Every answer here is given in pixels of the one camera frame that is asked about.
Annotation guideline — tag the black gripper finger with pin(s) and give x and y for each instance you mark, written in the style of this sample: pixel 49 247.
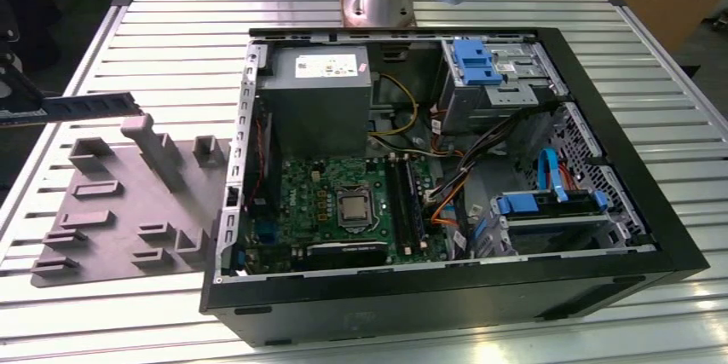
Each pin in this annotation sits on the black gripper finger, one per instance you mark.
pixel 23 99

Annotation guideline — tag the black RAM slot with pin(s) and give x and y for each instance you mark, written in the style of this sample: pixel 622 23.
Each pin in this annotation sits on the black RAM slot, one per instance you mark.
pixel 423 245
pixel 401 210

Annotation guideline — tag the grey parts rack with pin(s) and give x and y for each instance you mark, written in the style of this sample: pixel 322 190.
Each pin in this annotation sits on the grey parts rack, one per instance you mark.
pixel 131 206

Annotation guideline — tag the grey power supply unit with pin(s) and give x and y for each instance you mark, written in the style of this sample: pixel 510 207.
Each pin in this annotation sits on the grey power supply unit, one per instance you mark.
pixel 313 117

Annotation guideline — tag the blue board connector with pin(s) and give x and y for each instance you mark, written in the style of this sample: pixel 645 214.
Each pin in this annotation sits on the blue board connector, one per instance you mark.
pixel 267 232

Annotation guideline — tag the green motherboard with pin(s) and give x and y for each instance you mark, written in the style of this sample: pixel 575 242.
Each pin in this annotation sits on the green motherboard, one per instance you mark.
pixel 353 172

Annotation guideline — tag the CPU socket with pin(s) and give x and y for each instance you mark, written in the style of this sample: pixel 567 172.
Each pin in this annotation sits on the CPU socket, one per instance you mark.
pixel 353 188

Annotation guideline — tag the silver CPU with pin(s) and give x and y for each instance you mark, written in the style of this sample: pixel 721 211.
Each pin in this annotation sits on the silver CPU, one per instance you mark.
pixel 354 208

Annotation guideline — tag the black graphics card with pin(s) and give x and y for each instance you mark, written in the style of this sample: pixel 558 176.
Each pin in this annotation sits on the black graphics card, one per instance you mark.
pixel 342 255

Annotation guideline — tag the blue plastic disk carrier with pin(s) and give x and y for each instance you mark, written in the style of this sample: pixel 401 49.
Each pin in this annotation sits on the blue plastic disk carrier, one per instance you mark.
pixel 473 57

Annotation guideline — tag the black PC case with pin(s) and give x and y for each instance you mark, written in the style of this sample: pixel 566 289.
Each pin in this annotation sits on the black PC case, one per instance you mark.
pixel 398 308

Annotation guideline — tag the metal drive cage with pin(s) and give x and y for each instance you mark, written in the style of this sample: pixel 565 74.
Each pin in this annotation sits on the metal drive cage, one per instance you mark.
pixel 501 99

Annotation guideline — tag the hard disk in blue carrier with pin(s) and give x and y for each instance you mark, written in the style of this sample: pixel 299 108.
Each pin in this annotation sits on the hard disk in blue carrier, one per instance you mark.
pixel 518 204

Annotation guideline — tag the metal disk bay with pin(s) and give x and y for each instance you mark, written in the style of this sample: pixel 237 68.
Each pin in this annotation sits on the metal disk bay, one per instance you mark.
pixel 561 221

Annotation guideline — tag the black chair base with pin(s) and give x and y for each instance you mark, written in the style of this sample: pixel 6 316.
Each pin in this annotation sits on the black chair base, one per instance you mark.
pixel 719 23

